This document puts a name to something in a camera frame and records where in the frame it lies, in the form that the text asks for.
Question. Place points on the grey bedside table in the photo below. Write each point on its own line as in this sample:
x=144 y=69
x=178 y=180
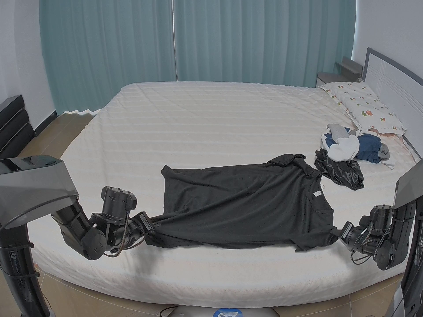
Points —
x=330 y=77

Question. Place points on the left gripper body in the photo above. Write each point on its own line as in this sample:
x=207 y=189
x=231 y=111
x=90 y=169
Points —
x=140 y=231

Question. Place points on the black T-shirt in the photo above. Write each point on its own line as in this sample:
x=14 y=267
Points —
x=231 y=203

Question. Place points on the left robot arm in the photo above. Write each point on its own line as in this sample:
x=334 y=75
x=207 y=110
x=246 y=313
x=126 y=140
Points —
x=33 y=183

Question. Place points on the black chest of drawers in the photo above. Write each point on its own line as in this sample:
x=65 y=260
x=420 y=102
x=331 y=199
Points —
x=13 y=124

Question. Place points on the blue-green curtain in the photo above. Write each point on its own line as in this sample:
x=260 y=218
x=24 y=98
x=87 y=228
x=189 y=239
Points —
x=264 y=28
x=105 y=45

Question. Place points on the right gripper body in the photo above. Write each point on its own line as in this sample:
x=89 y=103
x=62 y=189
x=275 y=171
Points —
x=352 y=238

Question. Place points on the pile of clothes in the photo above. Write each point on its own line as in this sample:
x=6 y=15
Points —
x=343 y=150

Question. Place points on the white printed pillow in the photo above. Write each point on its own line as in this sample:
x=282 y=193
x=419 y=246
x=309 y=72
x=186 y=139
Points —
x=363 y=104

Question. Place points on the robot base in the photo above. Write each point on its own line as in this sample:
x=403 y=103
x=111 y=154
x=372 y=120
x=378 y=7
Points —
x=198 y=313

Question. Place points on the bed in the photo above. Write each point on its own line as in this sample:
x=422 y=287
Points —
x=198 y=127

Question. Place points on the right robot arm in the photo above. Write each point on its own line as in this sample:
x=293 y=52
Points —
x=406 y=183

